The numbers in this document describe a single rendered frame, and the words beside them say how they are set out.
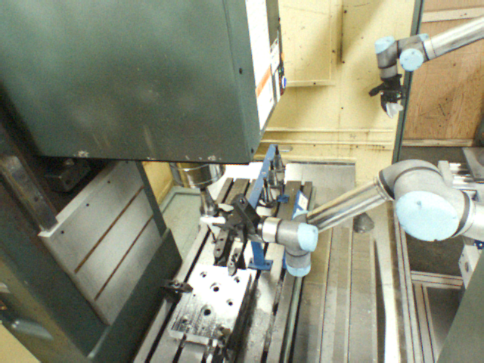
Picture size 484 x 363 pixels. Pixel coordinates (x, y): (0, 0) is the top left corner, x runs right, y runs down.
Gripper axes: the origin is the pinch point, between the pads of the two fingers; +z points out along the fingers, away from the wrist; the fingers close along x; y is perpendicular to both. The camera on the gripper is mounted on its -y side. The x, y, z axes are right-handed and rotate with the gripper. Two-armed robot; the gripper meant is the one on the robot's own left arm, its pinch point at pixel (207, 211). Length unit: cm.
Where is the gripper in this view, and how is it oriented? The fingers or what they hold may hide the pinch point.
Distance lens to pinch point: 110.7
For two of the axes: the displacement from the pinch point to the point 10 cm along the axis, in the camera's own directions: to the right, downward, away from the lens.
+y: 1.5, 7.9, 5.9
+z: -9.0, -1.4, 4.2
